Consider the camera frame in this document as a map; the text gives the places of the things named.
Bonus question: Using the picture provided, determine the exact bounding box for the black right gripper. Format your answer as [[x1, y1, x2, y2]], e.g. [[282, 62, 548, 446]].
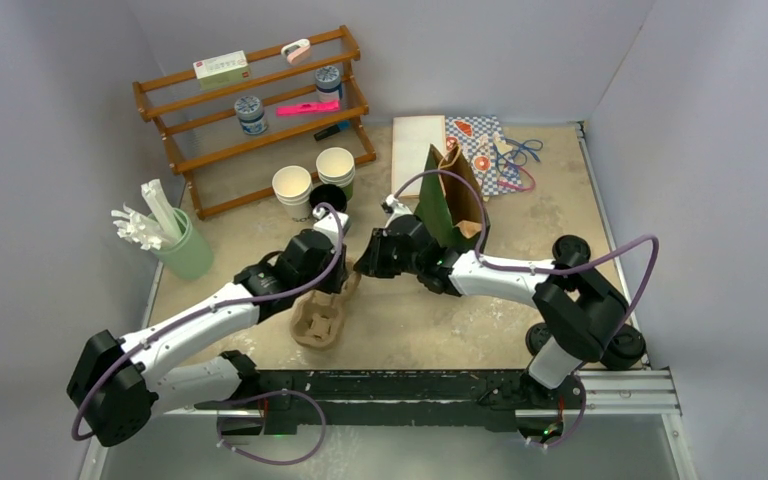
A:
[[355, 228, 423, 279]]

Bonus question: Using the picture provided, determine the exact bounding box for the brown pulp cup carrier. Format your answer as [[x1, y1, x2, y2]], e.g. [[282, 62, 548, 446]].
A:
[[290, 258, 361, 351]]

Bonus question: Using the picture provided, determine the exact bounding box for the green paper bag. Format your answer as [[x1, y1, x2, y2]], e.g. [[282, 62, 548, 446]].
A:
[[415, 145, 485, 252]]

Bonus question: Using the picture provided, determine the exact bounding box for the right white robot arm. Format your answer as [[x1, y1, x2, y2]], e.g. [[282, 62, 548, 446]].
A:
[[354, 215, 629, 407]]

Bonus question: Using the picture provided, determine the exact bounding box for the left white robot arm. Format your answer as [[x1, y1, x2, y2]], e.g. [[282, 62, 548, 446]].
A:
[[66, 222, 348, 447]]

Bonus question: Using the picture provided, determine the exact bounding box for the black paper cup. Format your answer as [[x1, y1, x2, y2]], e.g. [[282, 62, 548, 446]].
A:
[[308, 184, 348, 213]]

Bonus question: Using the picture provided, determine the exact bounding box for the white paper cup stack left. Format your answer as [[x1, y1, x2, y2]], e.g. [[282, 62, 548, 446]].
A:
[[272, 165, 313, 221]]

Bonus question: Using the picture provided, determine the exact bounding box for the white paper cup stack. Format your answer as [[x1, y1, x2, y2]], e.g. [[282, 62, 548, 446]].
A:
[[316, 147, 356, 200], [272, 165, 313, 221]]

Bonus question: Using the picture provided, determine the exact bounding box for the white paper cup stack right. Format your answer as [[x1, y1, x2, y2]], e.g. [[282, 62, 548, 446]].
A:
[[316, 147, 356, 200]]

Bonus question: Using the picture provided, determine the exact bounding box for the green straw holder cup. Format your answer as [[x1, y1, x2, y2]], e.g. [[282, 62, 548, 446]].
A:
[[151, 208, 214, 280]]

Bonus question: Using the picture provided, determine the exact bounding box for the white paper bag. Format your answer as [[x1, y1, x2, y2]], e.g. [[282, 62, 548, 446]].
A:
[[391, 115, 445, 194]]

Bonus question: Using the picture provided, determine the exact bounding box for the black blue marker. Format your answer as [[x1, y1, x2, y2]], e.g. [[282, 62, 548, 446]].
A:
[[313, 120, 351, 142]]

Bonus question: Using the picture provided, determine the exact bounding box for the wooden shelf rack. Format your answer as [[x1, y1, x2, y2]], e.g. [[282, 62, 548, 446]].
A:
[[132, 25, 376, 220]]

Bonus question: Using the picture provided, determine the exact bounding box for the pink marker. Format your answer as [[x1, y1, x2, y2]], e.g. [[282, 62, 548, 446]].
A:
[[275, 100, 341, 117]]

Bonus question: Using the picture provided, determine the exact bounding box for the blue lidded jar left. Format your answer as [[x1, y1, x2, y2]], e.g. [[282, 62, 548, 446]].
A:
[[234, 95, 268, 136]]

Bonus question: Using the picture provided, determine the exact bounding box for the blue lidded jar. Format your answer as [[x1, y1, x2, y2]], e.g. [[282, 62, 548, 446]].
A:
[[234, 95, 268, 136], [314, 65, 343, 103]]

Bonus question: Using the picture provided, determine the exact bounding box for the blue checkered paper bag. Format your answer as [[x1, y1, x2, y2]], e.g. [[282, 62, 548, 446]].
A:
[[444, 115, 526, 197]]

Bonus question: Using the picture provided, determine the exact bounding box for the blue lidded jar right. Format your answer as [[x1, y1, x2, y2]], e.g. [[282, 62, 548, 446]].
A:
[[314, 65, 343, 103]]

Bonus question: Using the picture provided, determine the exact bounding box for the black cup lid near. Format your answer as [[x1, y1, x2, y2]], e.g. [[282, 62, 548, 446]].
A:
[[525, 322, 551, 356]]

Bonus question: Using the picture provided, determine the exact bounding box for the black cup lid far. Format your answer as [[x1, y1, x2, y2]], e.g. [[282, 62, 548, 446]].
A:
[[551, 234, 591, 266]]

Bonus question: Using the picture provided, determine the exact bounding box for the white green box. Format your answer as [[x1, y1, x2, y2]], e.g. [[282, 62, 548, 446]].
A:
[[193, 50, 251, 91]]

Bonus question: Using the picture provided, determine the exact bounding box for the pink white clip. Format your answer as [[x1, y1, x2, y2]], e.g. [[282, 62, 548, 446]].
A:
[[281, 38, 311, 66]]

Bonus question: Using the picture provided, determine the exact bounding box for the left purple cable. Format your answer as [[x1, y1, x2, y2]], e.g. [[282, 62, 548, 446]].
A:
[[70, 202, 349, 443]]

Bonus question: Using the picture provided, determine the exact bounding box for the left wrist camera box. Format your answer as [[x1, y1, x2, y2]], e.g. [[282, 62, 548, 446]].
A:
[[312, 206, 351, 244]]

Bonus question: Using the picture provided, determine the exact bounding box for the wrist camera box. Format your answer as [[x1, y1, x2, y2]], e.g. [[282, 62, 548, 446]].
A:
[[312, 206, 351, 244], [381, 194, 415, 229]]

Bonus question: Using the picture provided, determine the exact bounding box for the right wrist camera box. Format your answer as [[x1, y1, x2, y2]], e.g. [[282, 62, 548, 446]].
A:
[[381, 194, 415, 229]]

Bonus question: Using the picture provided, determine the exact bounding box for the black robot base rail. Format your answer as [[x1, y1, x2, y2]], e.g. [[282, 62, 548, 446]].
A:
[[215, 369, 586, 441]]

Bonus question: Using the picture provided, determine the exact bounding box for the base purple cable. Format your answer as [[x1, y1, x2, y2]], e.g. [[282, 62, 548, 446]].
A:
[[215, 388, 329, 467]]

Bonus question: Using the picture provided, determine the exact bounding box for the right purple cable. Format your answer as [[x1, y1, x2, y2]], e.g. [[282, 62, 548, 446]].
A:
[[391, 169, 660, 372]]

